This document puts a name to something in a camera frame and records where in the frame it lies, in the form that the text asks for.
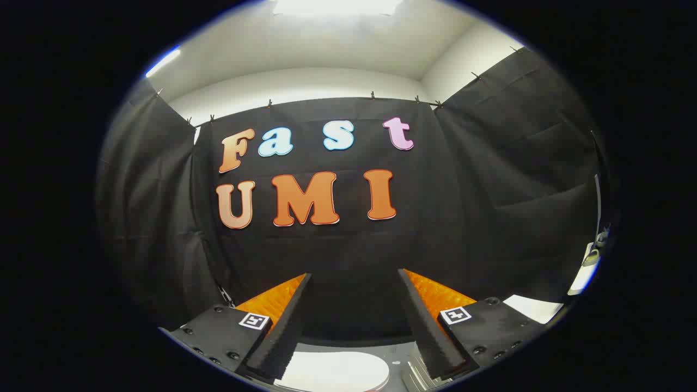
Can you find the black backdrop cloth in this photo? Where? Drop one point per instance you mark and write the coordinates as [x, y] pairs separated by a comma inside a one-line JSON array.
[[348, 250]]

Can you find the ceiling light panel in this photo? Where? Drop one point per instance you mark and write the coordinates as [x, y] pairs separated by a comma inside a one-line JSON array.
[[337, 6], [162, 62]]

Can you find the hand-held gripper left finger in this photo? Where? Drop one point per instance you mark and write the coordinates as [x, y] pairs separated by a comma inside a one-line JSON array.
[[291, 326]]

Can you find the white drawer cabinet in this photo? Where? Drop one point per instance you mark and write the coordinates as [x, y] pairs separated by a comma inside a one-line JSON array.
[[533, 309]]

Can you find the white object with grey top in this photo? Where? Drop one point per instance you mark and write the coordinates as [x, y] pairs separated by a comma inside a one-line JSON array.
[[585, 277]]

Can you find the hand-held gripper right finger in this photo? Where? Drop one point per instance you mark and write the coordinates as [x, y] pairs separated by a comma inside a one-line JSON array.
[[427, 332]]

